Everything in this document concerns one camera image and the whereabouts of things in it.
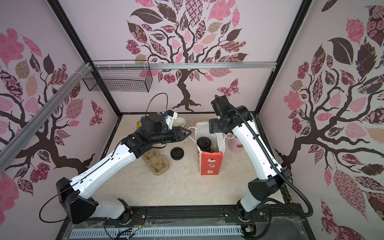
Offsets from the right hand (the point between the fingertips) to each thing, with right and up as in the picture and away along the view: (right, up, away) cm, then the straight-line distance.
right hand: (221, 125), depth 74 cm
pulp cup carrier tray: (-37, -24, +15) cm, 46 cm away
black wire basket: (-78, +39, +48) cm, 99 cm away
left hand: (-16, -5, -4) cm, 18 cm away
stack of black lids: (-25, -18, +20) cm, 37 cm away
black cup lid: (-8, -11, +12) cm, 18 cm away
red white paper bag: (-6, -20, +2) cm, 20 cm away
